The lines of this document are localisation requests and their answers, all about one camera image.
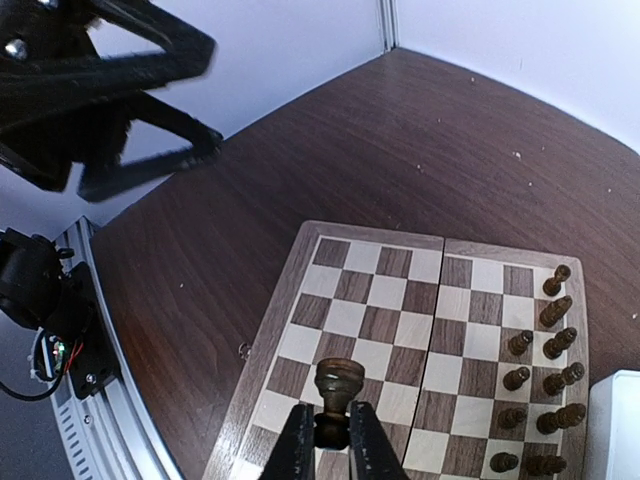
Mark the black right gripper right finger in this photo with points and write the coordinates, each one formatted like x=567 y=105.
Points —
x=371 y=455

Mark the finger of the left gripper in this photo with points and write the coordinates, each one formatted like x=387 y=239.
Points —
x=184 y=51
x=104 y=176

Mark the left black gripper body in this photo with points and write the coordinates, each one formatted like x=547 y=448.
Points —
x=61 y=103

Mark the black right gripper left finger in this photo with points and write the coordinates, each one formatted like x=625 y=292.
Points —
x=293 y=455

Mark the dark pawn piece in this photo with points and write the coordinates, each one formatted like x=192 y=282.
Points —
x=503 y=462
x=519 y=343
x=511 y=418
x=516 y=378
x=338 y=381

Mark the dark chess king piece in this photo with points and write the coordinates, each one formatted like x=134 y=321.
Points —
x=566 y=417

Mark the dark chess queen piece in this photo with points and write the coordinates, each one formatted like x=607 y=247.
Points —
x=555 y=383

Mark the wooden chessboard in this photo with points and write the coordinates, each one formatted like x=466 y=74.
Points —
x=430 y=320

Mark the white divided plastic tray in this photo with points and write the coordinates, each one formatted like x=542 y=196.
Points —
x=612 y=450

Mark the aluminium frame rail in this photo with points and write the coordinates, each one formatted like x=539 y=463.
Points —
x=109 y=435

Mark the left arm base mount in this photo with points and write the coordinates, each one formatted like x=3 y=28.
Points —
x=85 y=345

